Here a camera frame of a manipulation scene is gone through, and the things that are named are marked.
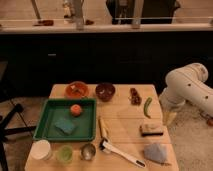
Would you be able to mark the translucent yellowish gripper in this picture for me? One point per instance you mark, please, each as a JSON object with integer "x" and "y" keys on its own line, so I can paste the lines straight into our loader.
{"x": 169, "y": 115}

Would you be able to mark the blue-grey towel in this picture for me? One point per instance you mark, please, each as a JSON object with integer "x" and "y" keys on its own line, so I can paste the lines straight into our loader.
{"x": 155, "y": 152}

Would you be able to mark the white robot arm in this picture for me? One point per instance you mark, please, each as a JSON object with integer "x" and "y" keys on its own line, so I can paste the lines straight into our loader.
{"x": 186, "y": 84}

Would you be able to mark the dark purple bowl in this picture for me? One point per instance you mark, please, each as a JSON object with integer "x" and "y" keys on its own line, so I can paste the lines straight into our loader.
{"x": 105, "y": 91}

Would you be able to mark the orange bowl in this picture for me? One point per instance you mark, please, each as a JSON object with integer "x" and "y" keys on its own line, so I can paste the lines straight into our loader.
{"x": 76, "y": 90}

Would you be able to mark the green chili pepper toy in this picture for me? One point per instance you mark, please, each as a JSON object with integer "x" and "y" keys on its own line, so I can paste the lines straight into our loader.
{"x": 146, "y": 106}

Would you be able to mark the white black dish brush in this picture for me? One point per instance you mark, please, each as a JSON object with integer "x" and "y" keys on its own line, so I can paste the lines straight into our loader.
{"x": 105, "y": 145}

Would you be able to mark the small metal cup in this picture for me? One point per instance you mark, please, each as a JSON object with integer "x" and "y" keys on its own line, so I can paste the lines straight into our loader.
{"x": 88, "y": 151}

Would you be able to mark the orange round fruit toy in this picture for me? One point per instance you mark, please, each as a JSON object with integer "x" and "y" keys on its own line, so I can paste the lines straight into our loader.
{"x": 76, "y": 110}

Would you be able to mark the green plastic tray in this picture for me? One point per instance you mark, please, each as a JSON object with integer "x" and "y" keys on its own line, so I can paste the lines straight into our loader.
{"x": 54, "y": 109}

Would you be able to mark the teal sponge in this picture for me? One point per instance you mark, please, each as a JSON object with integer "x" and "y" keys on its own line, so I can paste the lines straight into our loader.
{"x": 65, "y": 125}

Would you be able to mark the green cup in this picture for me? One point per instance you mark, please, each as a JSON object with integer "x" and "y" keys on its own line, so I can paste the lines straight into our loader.
{"x": 64, "y": 154}

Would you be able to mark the white cup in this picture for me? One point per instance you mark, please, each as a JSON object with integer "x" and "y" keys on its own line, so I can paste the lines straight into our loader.
{"x": 41, "y": 150}

